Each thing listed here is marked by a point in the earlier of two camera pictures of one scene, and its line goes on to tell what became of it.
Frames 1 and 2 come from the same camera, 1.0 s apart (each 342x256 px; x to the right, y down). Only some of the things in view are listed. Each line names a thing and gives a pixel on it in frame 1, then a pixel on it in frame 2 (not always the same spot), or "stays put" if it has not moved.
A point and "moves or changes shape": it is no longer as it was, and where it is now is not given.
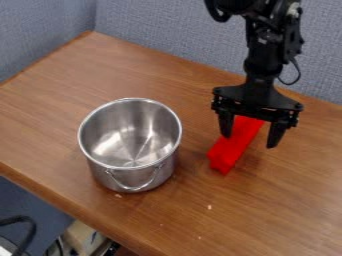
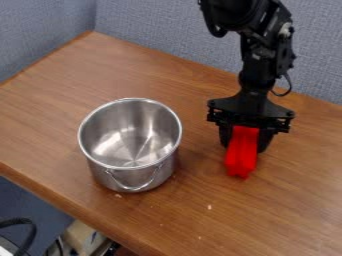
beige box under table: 85,240 stays put
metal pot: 129,137 stays put
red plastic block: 228,149 moves or changes shape
